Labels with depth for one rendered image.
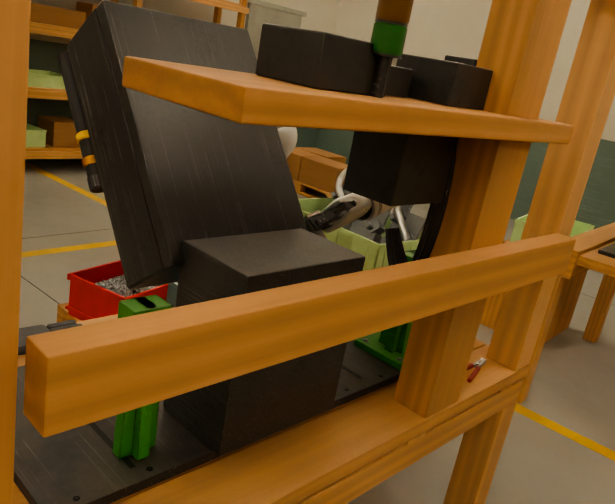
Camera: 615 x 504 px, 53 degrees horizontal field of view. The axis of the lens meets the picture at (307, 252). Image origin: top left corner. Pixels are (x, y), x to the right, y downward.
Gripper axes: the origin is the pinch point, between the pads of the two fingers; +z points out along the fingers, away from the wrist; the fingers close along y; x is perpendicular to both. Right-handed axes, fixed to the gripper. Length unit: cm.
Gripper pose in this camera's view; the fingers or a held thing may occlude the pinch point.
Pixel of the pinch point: (314, 225)
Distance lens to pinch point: 138.9
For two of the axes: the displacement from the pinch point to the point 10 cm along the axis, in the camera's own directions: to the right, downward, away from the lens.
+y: 4.7, -4.0, -7.8
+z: -7.1, 3.5, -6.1
